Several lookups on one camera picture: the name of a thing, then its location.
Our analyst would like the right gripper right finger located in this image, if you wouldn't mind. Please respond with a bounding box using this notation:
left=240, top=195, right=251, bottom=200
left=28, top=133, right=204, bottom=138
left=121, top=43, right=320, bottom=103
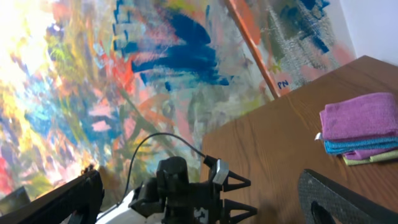
left=298, top=169, right=397, bottom=224

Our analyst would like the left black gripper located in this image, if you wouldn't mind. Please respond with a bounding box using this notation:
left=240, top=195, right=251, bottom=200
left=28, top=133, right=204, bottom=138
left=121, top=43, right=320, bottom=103
left=129, top=156, right=258, bottom=224

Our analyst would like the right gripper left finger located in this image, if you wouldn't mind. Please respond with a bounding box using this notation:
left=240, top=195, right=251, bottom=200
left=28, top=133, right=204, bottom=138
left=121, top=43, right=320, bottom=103
left=1, top=170, right=104, bottom=224

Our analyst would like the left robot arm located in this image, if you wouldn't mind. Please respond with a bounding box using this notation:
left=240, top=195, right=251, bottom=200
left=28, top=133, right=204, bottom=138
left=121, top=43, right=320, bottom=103
left=97, top=156, right=257, bottom=224

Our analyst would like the blue folded cloth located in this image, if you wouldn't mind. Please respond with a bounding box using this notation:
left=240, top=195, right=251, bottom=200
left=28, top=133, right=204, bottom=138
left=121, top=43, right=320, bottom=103
left=323, top=137, right=397, bottom=155

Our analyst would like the purple folded cloth lower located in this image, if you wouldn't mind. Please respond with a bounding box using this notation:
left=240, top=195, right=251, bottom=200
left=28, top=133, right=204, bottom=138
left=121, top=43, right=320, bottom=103
left=343, top=148, right=397, bottom=161

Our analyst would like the purple folded cloth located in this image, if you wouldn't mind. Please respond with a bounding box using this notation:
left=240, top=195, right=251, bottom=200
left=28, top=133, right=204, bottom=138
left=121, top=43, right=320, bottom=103
left=343, top=148, right=397, bottom=161
left=320, top=92, right=397, bottom=141

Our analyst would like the green folded cloth bottom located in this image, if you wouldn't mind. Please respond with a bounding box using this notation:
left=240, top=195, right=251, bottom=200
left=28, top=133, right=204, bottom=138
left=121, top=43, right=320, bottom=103
left=343, top=150, right=397, bottom=166

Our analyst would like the purple folded cloth top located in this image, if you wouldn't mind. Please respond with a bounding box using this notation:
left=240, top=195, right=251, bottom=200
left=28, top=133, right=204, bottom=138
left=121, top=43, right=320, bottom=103
left=320, top=92, right=397, bottom=141

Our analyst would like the colourful abstract painting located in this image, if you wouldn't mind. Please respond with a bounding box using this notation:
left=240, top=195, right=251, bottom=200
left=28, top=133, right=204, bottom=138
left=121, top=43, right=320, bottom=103
left=1, top=0, right=356, bottom=199

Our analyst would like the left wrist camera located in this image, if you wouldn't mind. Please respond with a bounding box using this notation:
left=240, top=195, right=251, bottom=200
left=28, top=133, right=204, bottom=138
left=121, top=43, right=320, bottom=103
left=212, top=159, right=229, bottom=185

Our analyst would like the left black cable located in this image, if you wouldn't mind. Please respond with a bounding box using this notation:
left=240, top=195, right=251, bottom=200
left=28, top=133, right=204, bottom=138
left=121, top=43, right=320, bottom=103
left=119, top=132, right=215, bottom=206

